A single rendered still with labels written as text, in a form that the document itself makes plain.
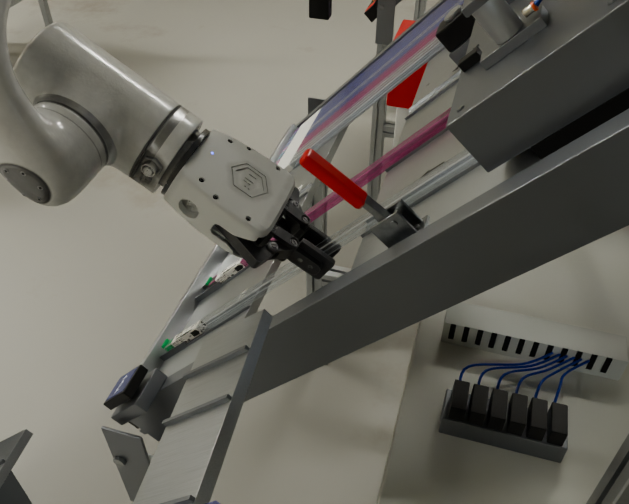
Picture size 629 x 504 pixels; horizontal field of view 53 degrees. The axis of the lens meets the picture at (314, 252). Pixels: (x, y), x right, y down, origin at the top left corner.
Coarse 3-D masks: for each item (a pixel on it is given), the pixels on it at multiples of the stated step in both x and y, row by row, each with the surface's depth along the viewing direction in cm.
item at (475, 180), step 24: (432, 72) 80; (456, 72) 71; (432, 96) 73; (408, 120) 73; (432, 144) 62; (456, 144) 57; (408, 168) 62; (432, 168) 57; (480, 168) 49; (504, 168) 46; (384, 192) 62; (432, 192) 53; (456, 192) 50; (480, 192) 47; (432, 216) 50; (360, 264) 54
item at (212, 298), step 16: (336, 144) 95; (304, 176) 94; (304, 192) 87; (304, 208) 84; (240, 272) 83; (256, 272) 78; (272, 272) 75; (208, 288) 91; (224, 288) 84; (240, 288) 78; (208, 304) 85; (256, 304) 71; (192, 320) 85; (224, 320) 73; (240, 320) 69; (208, 336) 74; (176, 352) 80; (192, 352) 75; (160, 368) 81; (176, 368) 75
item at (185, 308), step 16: (288, 128) 123; (272, 160) 114; (208, 256) 96; (224, 256) 97; (208, 272) 93; (192, 288) 90; (192, 304) 89; (176, 320) 86; (160, 336) 83; (160, 352) 82
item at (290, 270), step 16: (448, 160) 52; (464, 160) 51; (432, 176) 53; (448, 176) 52; (400, 192) 56; (416, 192) 54; (352, 224) 59; (368, 224) 58; (336, 240) 60; (288, 272) 65; (256, 288) 68; (272, 288) 67; (224, 304) 74; (240, 304) 71; (208, 320) 74
